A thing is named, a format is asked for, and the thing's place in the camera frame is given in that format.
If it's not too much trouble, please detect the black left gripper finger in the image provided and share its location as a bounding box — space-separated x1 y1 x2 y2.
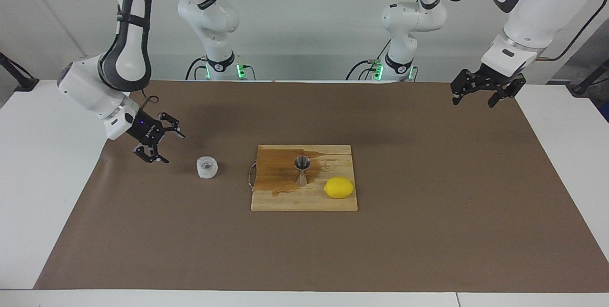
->
450 70 477 106
488 76 527 108

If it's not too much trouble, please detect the brown table mat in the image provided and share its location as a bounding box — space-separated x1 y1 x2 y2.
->
33 80 609 293

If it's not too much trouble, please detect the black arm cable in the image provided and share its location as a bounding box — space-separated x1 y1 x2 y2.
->
141 0 187 113
433 0 609 62

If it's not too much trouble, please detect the clear plastic cup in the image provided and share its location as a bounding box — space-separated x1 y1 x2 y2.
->
196 156 218 179

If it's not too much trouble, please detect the wooden cutting board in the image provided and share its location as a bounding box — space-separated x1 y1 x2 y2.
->
251 144 358 212

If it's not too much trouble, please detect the black base cable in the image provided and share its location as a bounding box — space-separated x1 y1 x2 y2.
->
346 40 393 80
185 57 210 80

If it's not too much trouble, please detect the steel double jigger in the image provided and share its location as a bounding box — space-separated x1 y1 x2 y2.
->
294 155 311 187

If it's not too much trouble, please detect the black clamp stand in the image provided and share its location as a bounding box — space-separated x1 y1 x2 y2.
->
0 52 39 92
571 59 609 96

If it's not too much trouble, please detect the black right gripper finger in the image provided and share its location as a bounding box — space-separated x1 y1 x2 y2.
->
159 112 187 138
132 144 170 164

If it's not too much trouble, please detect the yellow lemon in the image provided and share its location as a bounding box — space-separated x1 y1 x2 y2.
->
324 177 355 199

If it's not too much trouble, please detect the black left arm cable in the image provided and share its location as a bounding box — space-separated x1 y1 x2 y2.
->
433 0 609 62

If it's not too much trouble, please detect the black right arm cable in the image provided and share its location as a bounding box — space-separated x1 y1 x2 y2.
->
141 0 187 113

